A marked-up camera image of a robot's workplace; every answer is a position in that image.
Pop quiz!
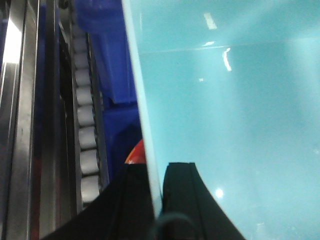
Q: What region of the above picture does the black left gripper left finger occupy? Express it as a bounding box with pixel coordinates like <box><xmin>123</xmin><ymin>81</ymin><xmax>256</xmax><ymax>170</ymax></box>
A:
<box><xmin>45</xmin><ymin>163</ymin><xmax>155</xmax><ymax>240</ymax></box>

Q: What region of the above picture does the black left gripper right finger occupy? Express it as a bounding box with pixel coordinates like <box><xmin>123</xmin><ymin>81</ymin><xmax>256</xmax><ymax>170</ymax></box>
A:
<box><xmin>162</xmin><ymin>162</ymin><xmax>244</xmax><ymax>240</ymax></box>

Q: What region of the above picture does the light blue plastic bin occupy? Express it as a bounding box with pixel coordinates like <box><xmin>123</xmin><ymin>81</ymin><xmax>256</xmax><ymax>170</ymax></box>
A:
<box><xmin>122</xmin><ymin>0</ymin><xmax>320</xmax><ymax>240</ymax></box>

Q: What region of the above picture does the dark blue bin with snack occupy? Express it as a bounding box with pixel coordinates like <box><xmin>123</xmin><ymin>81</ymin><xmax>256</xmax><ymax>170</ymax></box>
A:
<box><xmin>74</xmin><ymin>0</ymin><xmax>142</xmax><ymax>180</ymax></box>

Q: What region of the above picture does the white roller track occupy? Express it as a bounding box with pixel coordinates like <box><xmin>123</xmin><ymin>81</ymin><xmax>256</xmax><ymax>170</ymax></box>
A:
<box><xmin>69</xmin><ymin>22</ymin><xmax>105</xmax><ymax>212</ymax></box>

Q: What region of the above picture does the red snack package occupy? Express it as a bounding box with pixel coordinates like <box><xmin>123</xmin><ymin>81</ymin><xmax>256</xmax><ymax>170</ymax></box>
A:
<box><xmin>124</xmin><ymin>139</ymin><xmax>146</xmax><ymax>164</ymax></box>

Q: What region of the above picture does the stainless steel shelf rail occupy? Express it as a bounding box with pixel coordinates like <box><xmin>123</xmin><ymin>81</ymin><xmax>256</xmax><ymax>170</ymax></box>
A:
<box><xmin>0</xmin><ymin>0</ymin><xmax>61</xmax><ymax>240</ymax></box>

